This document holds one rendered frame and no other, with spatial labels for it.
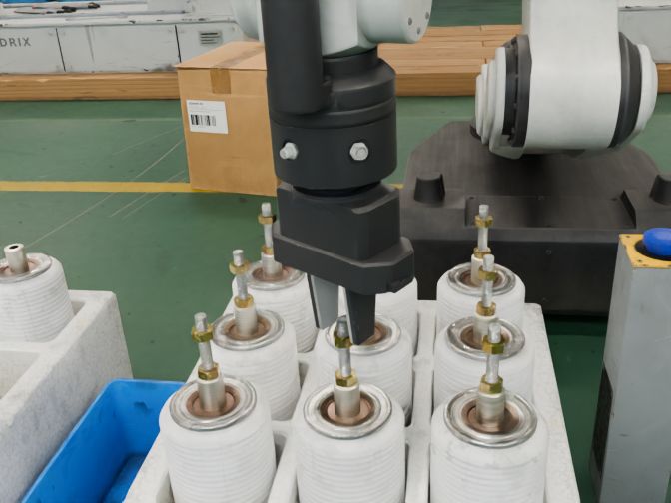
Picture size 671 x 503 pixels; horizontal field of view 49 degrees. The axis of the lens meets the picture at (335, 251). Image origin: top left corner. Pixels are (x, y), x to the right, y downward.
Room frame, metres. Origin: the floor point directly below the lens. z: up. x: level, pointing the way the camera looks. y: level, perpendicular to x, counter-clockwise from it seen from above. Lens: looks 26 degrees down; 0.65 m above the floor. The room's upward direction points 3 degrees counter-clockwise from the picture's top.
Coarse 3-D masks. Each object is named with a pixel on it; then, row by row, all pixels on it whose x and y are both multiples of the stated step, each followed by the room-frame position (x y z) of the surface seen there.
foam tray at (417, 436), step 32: (544, 352) 0.67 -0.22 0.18; (416, 384) 0.63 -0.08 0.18; (544, 384) 0.61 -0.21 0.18; (416, 416) 0.57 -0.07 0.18; (544, 416) 0.56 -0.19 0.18; (160, 448) 0.55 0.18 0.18; (288, 448) 0.54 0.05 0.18; (416, 448) 0.53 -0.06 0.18; (160, 480) 0.51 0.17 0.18; (288, 480) 0.50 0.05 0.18; (416, 480) 0.49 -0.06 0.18
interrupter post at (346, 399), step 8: (336, 392) 0.49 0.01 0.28; (344, 392) 0.49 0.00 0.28; (352, 392) 0.49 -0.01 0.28; (336, 400) 0.49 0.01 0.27; (344, 400) 0.49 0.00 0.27; (352, 400) 0.49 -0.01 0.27; (336, 408) 0.49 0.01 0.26; (344, 408) 0.49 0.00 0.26; (352, 408) 0.49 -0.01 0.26; (344, 416) 0.49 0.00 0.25; (352, 416) 0.49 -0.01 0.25
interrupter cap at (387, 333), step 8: (376, 320) 0.64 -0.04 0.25; (384, 320) 0.64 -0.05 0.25; (392, 320) 0.63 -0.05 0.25; (328, 328) 0.62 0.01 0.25; (336, 328) 0.62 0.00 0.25; (376, 328) 0.63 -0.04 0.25; (384, 328) 0.62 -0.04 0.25; (392, 328) 0.62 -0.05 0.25; (400, 328) 0.62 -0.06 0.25; (328, 336) 0.61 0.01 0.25; (376, 336) 0.61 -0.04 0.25; (384, 336) 0.61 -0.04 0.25; (392, 336) 0.61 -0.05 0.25; (400, 336) 0.61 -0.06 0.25; (360, 344) 0.60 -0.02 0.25; (368, 344) 0.59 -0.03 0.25; (376, 344) 0.59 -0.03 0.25; (384, 344) 0.59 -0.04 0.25; (392, 344) 0.59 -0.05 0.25; (352, 352) 0.58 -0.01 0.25; (360, 352) 0.58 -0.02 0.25; (368, 352) 0.58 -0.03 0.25; (376, 352) 0.58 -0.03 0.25
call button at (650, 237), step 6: (654, 228) 0.66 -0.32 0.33; (660, 228) 0.66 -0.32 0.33; (666, 228) 0.66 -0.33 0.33; (648, 234) 0.65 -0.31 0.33; (654, 234) 0.64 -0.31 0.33; (660, 234) 0.64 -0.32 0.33; (666, 234) 0.64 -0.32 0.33; (648, 240) 0.64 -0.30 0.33; (654, 240) 0.63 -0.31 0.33; (660, 240) 0.63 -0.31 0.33; (666, 240) 0.63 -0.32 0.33; (648, 246) 0.63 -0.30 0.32; (654, 246) 0.63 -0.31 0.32; (660, 246) 0.63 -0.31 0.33; (666, 246) 0.62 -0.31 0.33; (654, 252) 0.63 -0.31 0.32; (660, 252) 0.63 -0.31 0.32; (666, 252) 0.63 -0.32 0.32
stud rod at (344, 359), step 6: (342, 318) 0.50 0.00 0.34; (336, 324) 0.50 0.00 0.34; (342, 324) 0.50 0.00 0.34; (342, 330) 0.50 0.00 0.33; (348, 330) 0.50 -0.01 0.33; (342, 336) 0.50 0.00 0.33; (342, 348) 0.50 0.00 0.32; (348, 348) 0.50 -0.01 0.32; (342, 354) 0.50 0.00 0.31; (348, 354) 0.50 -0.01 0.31; (342, 360) 0.50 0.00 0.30; (348, 360) 0.50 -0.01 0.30; (342, 366) 0.50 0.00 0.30; (348, 366) 0.50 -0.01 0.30; (342, 372) 0.50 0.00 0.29; (348, 372) 0.50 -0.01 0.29
